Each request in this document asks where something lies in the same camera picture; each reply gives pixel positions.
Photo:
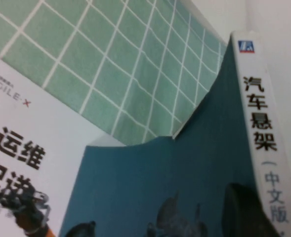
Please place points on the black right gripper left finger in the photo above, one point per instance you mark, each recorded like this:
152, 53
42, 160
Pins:
244, 212

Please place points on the white spine car suspension book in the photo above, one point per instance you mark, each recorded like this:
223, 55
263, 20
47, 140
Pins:
160, 185

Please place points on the white brochure orange robot arm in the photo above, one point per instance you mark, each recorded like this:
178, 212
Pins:
36, 128

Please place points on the green white checked tablecloth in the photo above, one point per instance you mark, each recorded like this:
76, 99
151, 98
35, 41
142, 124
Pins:
86, 61

